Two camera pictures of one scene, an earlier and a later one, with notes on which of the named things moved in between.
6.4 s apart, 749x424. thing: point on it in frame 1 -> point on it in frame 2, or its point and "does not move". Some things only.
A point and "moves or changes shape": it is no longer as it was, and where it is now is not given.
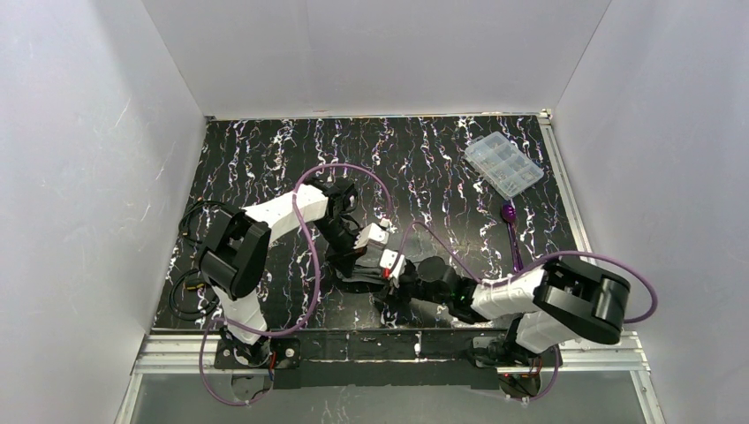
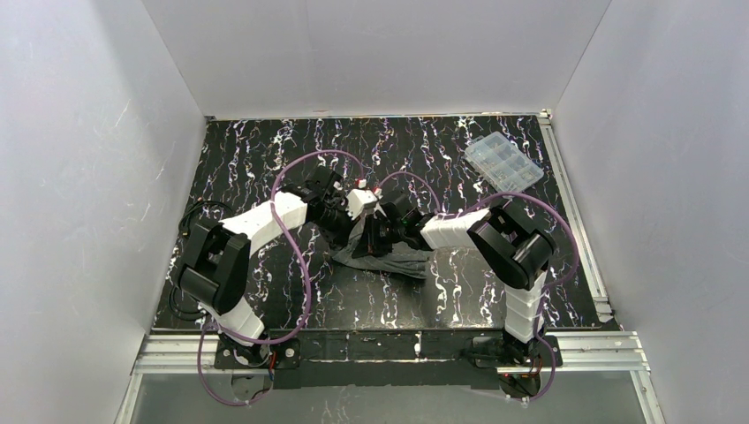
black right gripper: x=403 y=282 -> x=381 y=228
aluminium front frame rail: x=619 y=352 does not move
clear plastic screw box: x=503 y=166 does not move
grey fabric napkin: x=367 y=267 moves or changes shape
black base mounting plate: x=381 y=358 does not move
